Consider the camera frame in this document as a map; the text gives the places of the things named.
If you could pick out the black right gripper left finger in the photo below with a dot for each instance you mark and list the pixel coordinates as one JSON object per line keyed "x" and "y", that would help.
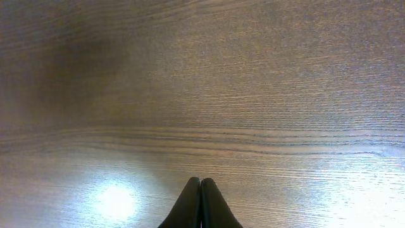
{"x": 185, "y": 213}

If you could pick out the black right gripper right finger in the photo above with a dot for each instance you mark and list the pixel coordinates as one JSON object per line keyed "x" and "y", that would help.
{"x": 215, "y": 211}

